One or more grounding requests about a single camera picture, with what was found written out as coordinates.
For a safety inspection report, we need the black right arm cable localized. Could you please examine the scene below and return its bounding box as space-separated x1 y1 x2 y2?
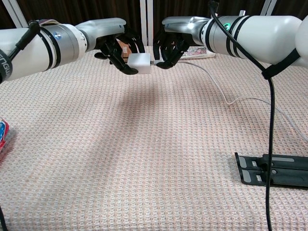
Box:
208 0 301 231

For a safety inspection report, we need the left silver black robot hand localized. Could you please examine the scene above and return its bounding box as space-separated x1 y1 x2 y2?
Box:
77 17 146 75

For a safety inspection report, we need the white charger block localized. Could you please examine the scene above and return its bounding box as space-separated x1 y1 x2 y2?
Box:
127 53 152 74

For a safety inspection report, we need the white USB cable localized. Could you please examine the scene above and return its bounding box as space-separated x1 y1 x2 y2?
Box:
150 60 308 141

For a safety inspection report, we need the white slanted frame post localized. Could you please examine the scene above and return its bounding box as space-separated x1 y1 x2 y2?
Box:
261 0 277 17
0 0 28 28

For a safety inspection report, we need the black pleated curtain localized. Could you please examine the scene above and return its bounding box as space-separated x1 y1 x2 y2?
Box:
0 0 308 47

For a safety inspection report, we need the beige waffle tablecloth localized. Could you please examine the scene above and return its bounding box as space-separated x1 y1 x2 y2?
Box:
0 45 308 231

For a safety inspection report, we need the white printed toothpaste tube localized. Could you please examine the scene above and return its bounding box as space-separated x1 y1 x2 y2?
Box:
180 46 217 59

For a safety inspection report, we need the clear jar with red lid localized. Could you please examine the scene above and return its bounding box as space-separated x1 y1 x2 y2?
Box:
116 38 133 60

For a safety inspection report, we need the white upright frame post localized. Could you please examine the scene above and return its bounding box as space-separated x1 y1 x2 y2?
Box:
140 0 154 46

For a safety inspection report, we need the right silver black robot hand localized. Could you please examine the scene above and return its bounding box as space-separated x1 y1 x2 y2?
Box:
153 16 210 70

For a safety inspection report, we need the red blue snack bag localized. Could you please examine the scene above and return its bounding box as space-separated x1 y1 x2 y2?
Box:
0 117 10 154

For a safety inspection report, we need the black folding stand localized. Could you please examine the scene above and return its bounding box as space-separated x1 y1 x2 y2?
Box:
234 152 308 188

